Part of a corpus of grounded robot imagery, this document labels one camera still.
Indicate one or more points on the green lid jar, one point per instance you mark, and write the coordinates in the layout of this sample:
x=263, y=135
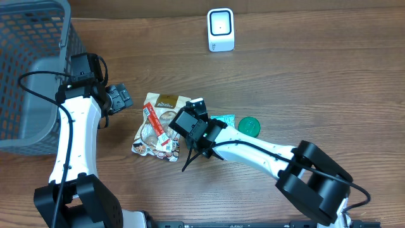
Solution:
x=249, y=126

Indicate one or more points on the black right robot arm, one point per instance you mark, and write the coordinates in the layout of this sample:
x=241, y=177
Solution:
x=313, y=182

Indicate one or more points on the grey plastic mesh basket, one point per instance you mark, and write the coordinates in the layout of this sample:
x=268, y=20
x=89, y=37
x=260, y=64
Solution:
x=37, y=42

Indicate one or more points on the red white snack packet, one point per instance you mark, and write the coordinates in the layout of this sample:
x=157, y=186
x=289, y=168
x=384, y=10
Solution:
x=154, y=137

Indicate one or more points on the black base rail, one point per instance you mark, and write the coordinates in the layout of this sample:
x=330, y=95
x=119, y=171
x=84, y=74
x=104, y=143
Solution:
x=291, y=224

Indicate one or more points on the teal snack packet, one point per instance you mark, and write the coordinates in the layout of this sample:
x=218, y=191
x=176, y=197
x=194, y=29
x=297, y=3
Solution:
x=228, y=119

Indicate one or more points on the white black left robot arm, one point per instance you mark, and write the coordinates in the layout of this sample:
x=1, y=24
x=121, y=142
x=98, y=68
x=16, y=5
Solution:
x=75, y=196

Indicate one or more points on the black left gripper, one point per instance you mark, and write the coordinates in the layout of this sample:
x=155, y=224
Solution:
x=119, y=97

